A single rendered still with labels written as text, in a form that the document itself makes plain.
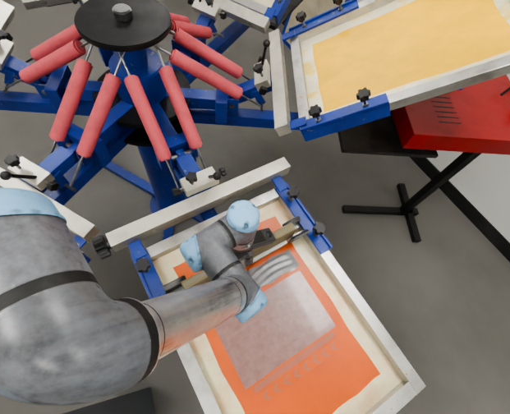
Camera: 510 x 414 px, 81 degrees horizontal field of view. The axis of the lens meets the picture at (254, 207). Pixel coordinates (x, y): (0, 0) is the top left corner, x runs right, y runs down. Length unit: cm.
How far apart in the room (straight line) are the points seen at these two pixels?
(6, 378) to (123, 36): 103
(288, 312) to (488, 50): 105
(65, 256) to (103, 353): 10
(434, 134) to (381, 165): 138
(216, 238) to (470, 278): 227
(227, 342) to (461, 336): 182
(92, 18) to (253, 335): 115
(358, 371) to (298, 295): 28
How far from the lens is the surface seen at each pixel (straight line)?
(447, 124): 154
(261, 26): 161
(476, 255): 283
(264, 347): 102
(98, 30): 123
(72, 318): 32
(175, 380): 197
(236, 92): 128
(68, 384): 34
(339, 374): 107
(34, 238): 36
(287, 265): 107
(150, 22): 124
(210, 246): 65
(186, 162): 114
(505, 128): 172
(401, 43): 138
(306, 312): 106
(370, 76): 128
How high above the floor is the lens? 196
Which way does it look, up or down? 61 degrees down
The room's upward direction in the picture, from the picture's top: 13 degrees clockwise
